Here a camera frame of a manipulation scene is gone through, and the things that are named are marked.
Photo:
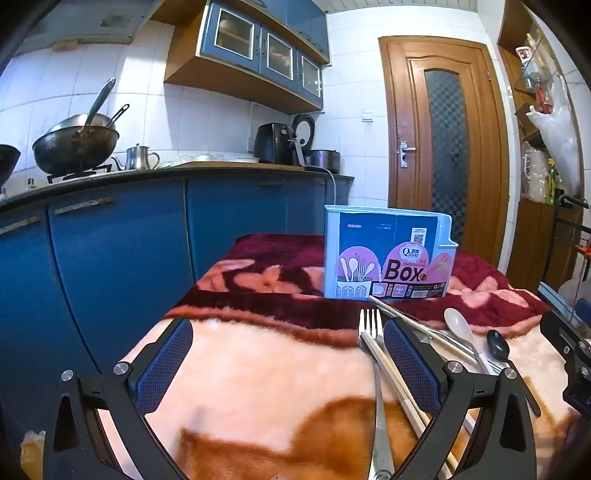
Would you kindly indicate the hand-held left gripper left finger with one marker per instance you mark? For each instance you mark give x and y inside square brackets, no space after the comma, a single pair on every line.
[164,364]

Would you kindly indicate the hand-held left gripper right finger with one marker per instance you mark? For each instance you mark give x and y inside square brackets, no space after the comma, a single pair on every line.
[411,364]

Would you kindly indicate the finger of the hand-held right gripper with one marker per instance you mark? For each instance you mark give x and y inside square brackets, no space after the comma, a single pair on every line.
[561,330]

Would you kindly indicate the white spoon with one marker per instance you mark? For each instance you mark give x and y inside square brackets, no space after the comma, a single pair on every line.
[457,325]

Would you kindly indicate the black spoon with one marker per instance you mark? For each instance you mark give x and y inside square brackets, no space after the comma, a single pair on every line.
[497,345]

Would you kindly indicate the steel fork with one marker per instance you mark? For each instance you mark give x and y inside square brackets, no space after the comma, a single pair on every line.
[381,429]

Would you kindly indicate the light blue utensil box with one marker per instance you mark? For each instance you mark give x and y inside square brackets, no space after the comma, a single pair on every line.
[364,240]

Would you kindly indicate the light blue board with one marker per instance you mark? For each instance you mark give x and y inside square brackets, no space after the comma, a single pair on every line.
[556,300]

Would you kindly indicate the red and pink plush blanket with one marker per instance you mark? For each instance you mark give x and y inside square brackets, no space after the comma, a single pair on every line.
[258,369]

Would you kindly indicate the wooden shelf unit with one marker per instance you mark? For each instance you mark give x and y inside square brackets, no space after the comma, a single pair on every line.
[531,240]

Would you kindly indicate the black metal rack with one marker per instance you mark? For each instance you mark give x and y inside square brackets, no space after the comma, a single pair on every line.
[572,217]

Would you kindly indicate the yellow oil bottle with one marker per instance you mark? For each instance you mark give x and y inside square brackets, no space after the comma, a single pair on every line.
[553,184]

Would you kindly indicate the brown plastic bag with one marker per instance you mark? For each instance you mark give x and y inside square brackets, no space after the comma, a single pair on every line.
[33,454]

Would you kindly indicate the clear plastic jug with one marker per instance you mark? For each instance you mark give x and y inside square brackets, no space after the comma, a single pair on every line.
[534,173]

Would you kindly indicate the white plastic bag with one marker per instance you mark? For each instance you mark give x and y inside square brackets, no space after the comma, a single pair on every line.
[561,143]

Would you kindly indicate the steel kettle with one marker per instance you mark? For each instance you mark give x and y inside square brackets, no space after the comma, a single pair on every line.
[138,158]

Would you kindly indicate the gas stove grate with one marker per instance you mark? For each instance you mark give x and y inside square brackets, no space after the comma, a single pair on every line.
[78,174]

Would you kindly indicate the wooden cutting board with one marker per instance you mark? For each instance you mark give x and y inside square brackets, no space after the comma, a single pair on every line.
[231,166]

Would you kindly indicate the wooden door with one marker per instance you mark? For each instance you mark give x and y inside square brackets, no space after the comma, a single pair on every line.
[443,152]

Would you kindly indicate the dark rice cooker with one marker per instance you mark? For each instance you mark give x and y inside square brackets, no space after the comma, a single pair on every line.
[323,159]

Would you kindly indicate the dark steel wok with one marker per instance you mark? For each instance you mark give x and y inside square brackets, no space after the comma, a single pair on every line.
[74,147]

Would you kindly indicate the black air fryer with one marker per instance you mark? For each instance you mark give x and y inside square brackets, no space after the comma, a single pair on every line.
[272,144]

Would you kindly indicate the small black wok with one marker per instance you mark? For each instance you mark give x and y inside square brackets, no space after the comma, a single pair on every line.
[8,164]

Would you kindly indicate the steel ladle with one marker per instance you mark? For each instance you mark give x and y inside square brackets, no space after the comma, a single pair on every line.
[99,101]

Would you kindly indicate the white mug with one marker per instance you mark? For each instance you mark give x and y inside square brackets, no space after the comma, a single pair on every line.
[523,54]

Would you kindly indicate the range hood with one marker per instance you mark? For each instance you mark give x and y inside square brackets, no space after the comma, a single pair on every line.
[97,18]

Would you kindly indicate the white light switch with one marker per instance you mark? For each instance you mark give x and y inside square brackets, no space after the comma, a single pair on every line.
[367,116]

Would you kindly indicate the blue wall cabinet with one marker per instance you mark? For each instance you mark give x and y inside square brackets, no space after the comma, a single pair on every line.
[249,60]

